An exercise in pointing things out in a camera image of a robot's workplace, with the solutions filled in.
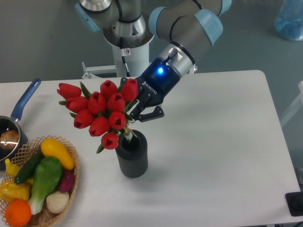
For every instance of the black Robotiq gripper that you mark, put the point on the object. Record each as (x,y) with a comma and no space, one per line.
(154,84)

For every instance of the red tulip bouquet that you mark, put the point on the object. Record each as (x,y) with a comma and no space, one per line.
(103,112)

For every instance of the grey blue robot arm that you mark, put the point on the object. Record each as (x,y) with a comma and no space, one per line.
(157,49)

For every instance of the dark grey ribbed vase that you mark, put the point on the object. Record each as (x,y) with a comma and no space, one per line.
(132,156)

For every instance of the yellow squash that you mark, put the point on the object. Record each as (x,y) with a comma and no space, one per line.
(54,148)

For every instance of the purple sweet potato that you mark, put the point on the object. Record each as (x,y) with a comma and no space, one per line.
(67,181)

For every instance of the green bok choy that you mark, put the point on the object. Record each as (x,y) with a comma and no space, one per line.
(46,177)

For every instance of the dark green cucumber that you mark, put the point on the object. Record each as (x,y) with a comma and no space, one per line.
(28,169)

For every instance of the white garlic bulb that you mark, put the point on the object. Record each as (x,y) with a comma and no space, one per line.
(57,201)

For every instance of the fried food piece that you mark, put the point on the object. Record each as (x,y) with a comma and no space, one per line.
(9,139)

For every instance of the woven wicker basket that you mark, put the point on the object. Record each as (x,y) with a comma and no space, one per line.
(46,218)

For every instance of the orange fruit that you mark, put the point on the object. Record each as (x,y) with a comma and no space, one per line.
(18,213)

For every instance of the blue transparent water bottle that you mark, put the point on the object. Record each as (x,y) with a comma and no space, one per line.
(289,21)

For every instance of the black device at edge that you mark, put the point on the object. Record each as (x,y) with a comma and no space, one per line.
(295,203)

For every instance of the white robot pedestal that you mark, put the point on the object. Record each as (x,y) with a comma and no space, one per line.
(133,62)

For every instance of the blue handled saucepan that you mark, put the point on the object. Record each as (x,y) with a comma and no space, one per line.
(8,123)

